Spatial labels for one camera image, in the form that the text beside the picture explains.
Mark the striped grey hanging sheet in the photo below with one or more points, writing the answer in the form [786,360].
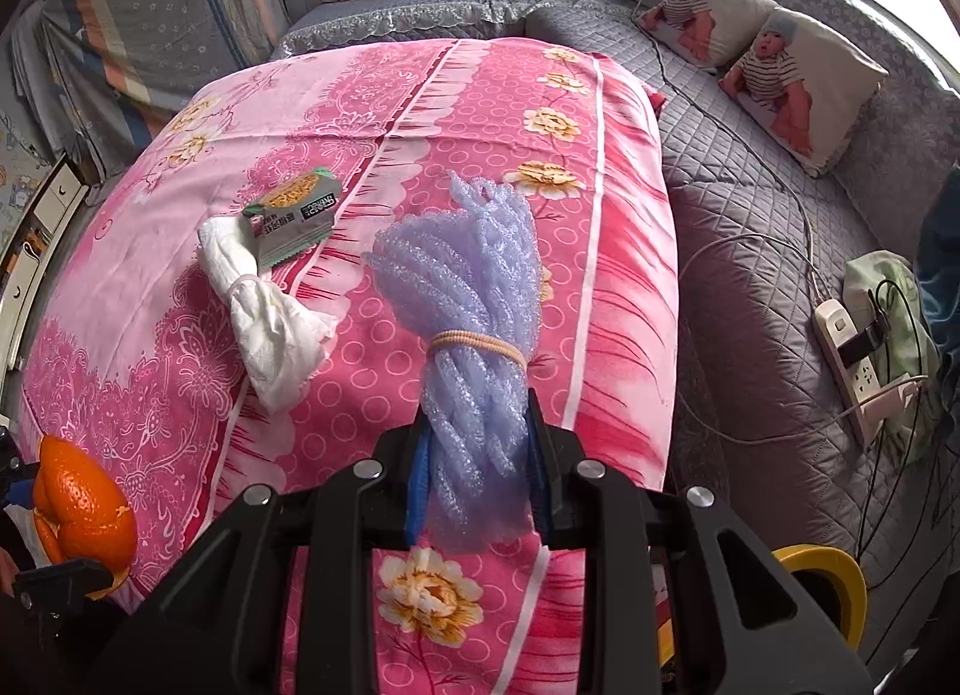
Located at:
[103,77]

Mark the green cracker wrapper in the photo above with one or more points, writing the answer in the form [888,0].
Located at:
[294,216]

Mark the white power strip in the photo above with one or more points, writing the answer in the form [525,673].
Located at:
[849,352]

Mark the twisted white tissue paper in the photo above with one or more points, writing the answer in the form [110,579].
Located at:
[281,342]

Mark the pink floral bedsheet table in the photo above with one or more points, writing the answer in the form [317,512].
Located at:
[134,360]

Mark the yellow rimmed trash bin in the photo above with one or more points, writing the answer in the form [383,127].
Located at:
[835,581]

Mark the light green cloth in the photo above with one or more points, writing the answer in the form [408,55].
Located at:
[882,284]

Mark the baby print pillow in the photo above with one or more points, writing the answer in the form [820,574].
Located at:
[708,33]
[806,85]

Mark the orange mandarin peel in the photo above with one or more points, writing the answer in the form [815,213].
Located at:
[80,513]

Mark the purple foam net bundle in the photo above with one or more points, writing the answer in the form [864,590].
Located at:
[466,281]

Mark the white drawer cabinet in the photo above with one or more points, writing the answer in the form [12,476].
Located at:
[29,251]

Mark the baby print pillow left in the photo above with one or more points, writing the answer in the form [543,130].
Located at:
[708,33]

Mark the baby print pillow right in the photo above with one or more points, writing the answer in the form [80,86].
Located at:
[806,85]

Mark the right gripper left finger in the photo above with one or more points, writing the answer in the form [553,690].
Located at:
[402,494]

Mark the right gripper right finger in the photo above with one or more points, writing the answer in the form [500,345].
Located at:
[560,508]

